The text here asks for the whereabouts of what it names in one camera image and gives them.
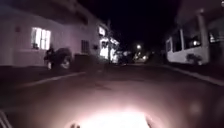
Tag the brightly lit building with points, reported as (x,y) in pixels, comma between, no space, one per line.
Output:
(106,46)

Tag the pale building with lit window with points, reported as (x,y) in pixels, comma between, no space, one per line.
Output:
(20,36)

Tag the pale kerb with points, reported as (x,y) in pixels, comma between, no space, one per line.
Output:
(196,75)

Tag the white building with porch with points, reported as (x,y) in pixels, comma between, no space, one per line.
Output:
(196,36)

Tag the robot's own part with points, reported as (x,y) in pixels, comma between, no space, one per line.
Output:
(149,122)
(75,126)

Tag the dark asphalt road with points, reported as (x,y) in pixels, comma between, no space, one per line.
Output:
(120,90)

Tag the dark parked vehicle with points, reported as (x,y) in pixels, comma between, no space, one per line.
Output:
(59,57)

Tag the street lamp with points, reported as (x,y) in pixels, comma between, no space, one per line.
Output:
(138,47)

